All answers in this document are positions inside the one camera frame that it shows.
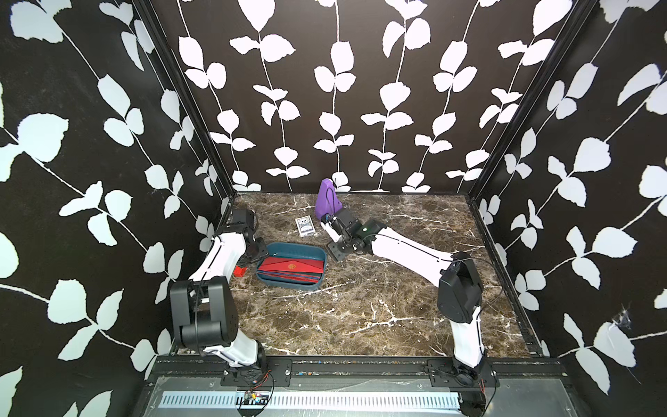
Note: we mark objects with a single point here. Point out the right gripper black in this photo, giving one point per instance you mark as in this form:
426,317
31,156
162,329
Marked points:
332,247

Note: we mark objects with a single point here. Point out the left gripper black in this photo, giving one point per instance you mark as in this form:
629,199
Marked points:
262,251

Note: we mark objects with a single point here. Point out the teal plastic storage box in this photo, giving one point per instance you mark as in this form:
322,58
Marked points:
293,250

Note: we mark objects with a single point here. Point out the red envelope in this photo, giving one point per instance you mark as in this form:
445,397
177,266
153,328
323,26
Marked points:
292,270

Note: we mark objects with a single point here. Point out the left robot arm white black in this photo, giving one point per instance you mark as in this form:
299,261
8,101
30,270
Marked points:
204,315

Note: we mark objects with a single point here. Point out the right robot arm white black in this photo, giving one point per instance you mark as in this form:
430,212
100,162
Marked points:
460,289

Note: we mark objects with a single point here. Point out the purple pyramid metronome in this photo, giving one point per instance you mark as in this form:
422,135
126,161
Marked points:
327,202

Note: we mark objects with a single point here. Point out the small red block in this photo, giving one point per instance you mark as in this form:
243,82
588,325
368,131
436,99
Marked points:
239,271

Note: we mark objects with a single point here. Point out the small white card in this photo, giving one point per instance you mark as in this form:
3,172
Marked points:
305,226

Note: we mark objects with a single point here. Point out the small green circuit board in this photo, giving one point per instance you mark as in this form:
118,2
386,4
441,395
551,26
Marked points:
254,399

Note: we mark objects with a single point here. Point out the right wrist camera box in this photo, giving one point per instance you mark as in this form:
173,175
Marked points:
327,223

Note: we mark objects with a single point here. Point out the black aluminium front rail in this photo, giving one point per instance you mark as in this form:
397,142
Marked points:
285,371

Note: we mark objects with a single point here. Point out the white perforated cable tray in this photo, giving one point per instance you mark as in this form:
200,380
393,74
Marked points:
311,400

